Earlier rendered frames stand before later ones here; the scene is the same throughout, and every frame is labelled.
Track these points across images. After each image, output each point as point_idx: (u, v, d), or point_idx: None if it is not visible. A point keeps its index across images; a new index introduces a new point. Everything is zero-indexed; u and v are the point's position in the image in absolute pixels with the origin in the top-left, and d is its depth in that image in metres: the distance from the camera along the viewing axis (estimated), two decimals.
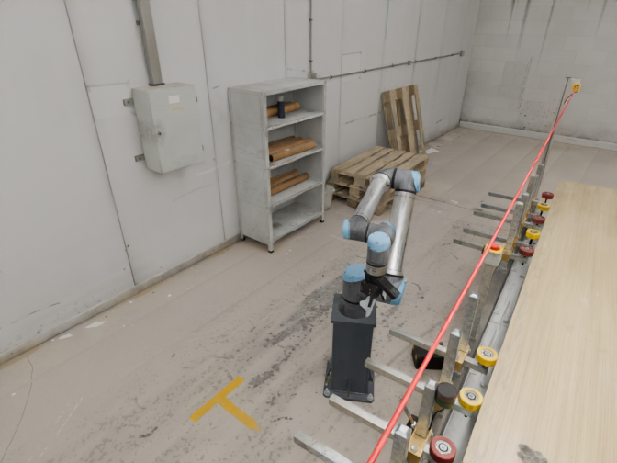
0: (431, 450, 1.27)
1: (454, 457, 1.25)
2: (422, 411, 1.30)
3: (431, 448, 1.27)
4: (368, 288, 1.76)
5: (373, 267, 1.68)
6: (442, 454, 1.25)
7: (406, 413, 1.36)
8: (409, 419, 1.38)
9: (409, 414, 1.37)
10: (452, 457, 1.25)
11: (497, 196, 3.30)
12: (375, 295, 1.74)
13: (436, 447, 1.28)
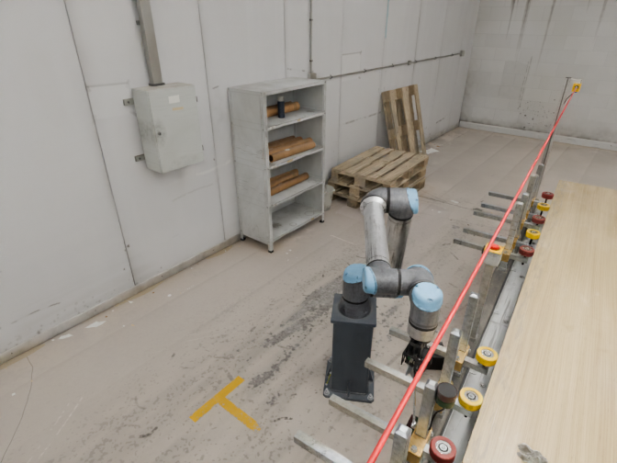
0: (431, 450, 1.27)
1: (454, 457, 1.25)
2: (422, 411, 1.30)
3: (431, 448, 1.27)
4: None
5: (437, 326, 1.27)
6: (442, 454, 1.25)
7: (413, 400, 1.41)
8: (413, 409, 1.41)
9: (415, 403, 1.42)
10: (452, 457, 1.25)
11: (497, 196, 3.30)
12: None
13: (436, 447, 1.28)
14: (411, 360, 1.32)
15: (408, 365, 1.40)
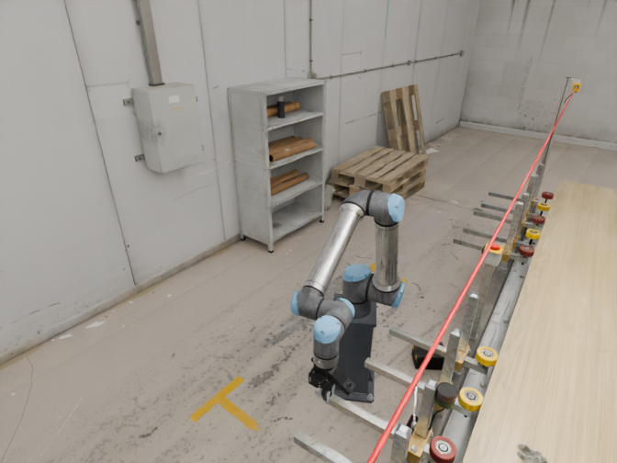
0: (431, 450, 1.27)
1: (454, 457, 1.25)
2: (422, 411, 1.30)
3: (431, 448, 1.27)
4: (318, 381, 1.45)
5: (320, 360, 1.38)
6: (442, 454, 1.25)
7: (415, 398, 1.43)
8: (414, 408, 1.42)
9: (416, 402, 1.43)
10: (452, 457, 1.25)
11: (497, 196, 3.30)
12: (326, 390, 1.45)
13: (436, 447, 1.28)
14: None
15: None
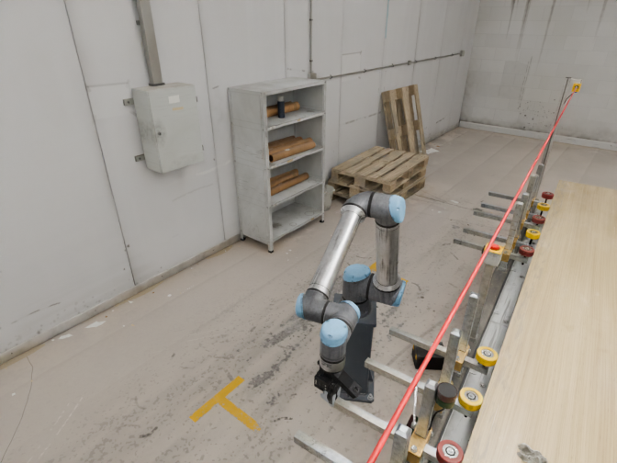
0: (439, 454, 1.26)
1: (461, 461, 1.24)
2: (422, 411, 1.30)
3: (439, 452, 1.26)
4: (323, 384, 1.44)
5: (328, 364, 1.37)
6: (449, 457, 1.24)
7: (415, 398, 1.43)
8: (414, 408, 1.42)
9: (416, 402, 1.43)
10: (459, 461, 1.23)
11: (497, 196, 3.30)
12: (331, 394, 1.44)
13: (443, 451, 1.26)
14: None
15: None
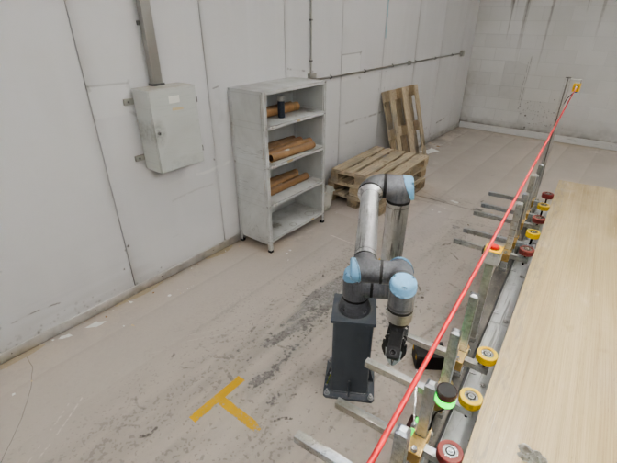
0: (439, 454, 1.26)
1: (461, 461, 1.24)
2: (422, 411, 1.30)
3: (439, 452, 1.26)
4: (387, 331, 1.50)
5: (387, 307, 1.43)
6: (449, 457, 1.24)
7: (415, 398, 1.43)
8: (414, 408, 1.42)
9: (416, 402, 1.43)
10: (459, 461, 1.23)
11: (497, 196, 3.30)
12: (385, 344, 1.48)
13: (443, 451, 1.26)
14: None
15: (400, 356, 1.50)
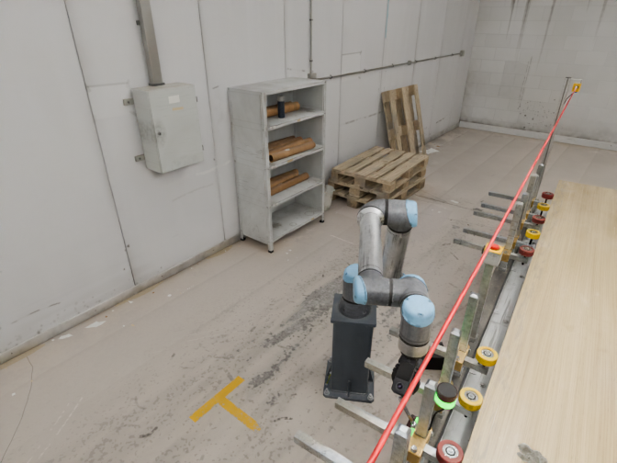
0: (439, 454, 1.26)
1: (461, 461, 1.24)
2: (422, 411, 1.30)
3: (439, 452, 1.26)
4: (399, 359, 1.30)
5: (398, 333, 1.23)
6: (449, 457, 1.24)
7: (406, 413, 1.36)
8: (409, 418, 1.38)
9: (409, 414, 1.37)
10: (459, 461, 1.23)
11: (497, 196, 3.30)
12: (395, 373, 1.28)
13: (443, 451, 1.26)
14: None
15: (413, 391, 1.29)
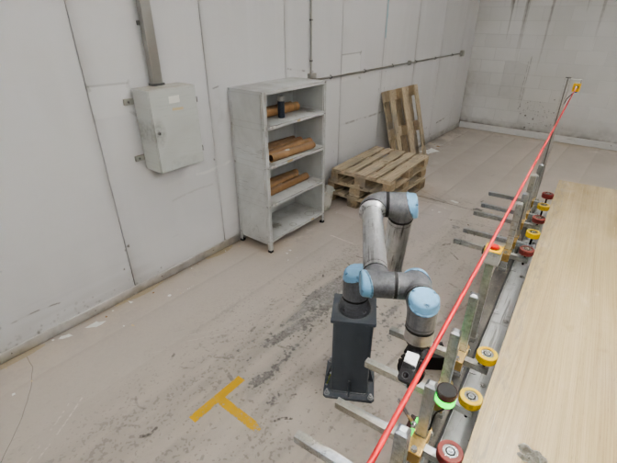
0: (439, 454, 1.26)
1: (461, 461, 1.24)
2: (422, 411, 1.30)
3: (439, 452, 1.26)
4: (405, 350, 1.34)
5: (405, 324, 1.27)
6: (449, 457, 1.24)
7: (406, 414, 1.36)
8: (409, 419, 1.38)
9: (409, 415, 1.37)
10: (459, 461, 1.23)
11: (497, 196, 3.30)
12: (401, 364, 1.33)
13: (443, 451, 1.26)
14: None
15: (418, 381, 1.33)
